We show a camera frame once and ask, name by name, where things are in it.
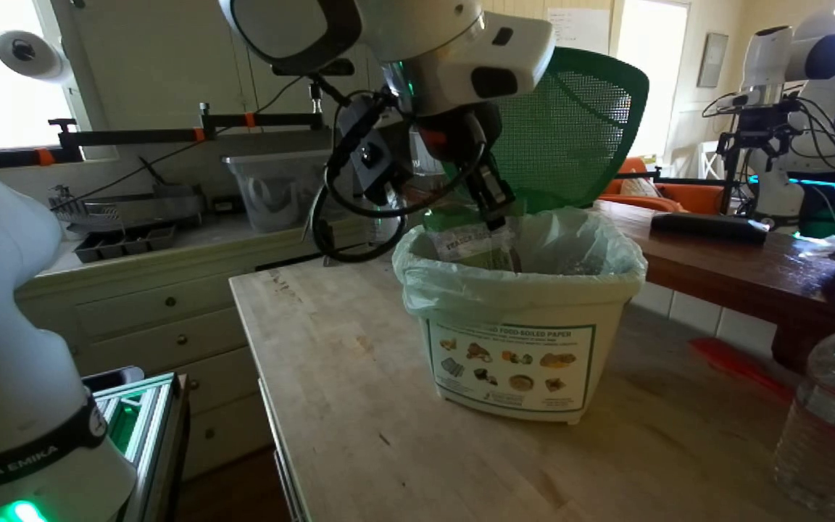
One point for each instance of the black stereo camera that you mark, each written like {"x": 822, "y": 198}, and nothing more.
{"x": 313, "y": 66}

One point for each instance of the orange chair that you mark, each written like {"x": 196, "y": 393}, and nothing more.
{"x": 687, "y": 194}

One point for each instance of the white drawer cabinet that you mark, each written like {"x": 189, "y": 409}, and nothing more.
{"x": 165, "y": 329}

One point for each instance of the dark wooden table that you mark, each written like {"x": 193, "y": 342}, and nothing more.
{"x": 725, "y": 264}

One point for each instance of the gray cluttered tray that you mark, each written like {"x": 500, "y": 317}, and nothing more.
{"x": 128, "y": 217}

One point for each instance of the red long object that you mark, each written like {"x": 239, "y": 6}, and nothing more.
{"x": 740, "y": 367}

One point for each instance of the framed wall picture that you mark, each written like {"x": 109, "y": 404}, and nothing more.
{"x": 713, "y": 58}

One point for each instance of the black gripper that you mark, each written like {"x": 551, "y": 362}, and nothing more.
{"x": 457, "y": 133}

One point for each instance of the full water bottle red label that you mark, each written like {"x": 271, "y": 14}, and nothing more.
{"x": 834, "y": 425}

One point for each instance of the silver box with green light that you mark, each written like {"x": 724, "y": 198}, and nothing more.
{"x": 142, "y": 425}

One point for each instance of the black boom with orange clamps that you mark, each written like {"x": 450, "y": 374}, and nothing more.
{"x": 128, "y": 133}

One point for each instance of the round white wall fixture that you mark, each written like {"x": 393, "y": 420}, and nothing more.
{"x": 26, "y": 53}

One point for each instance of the white labelled trash can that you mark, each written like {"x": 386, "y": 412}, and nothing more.
{"x": 522, "y": 367}

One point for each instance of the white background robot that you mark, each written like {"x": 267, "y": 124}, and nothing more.
{"x": 776, "y": 117}

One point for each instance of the green trash can lid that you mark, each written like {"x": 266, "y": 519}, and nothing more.
{"x": 573, "y": 124}

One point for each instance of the clear plastic storage container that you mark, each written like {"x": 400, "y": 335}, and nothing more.
{"x": 273, "y": 188}

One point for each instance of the black flat case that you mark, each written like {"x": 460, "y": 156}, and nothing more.
{"x": 709, "y": 226}

